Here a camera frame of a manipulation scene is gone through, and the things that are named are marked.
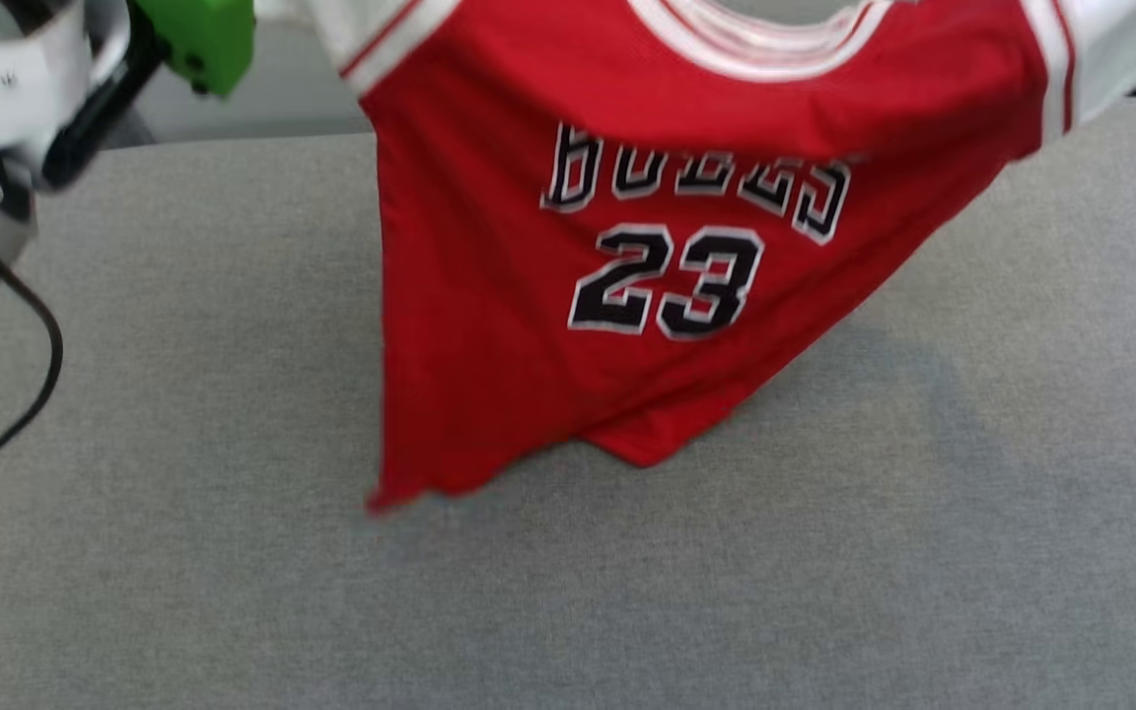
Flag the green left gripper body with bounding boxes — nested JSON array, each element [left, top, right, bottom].
[[39, 0, 257, 190]]

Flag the grey fabric sofa seat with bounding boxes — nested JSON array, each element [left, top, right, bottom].
[[0, 97, 1136, 710]]

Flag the red basketball jersey white sleeves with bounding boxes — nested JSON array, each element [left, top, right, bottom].
[[304, 0, 1136, 516]]

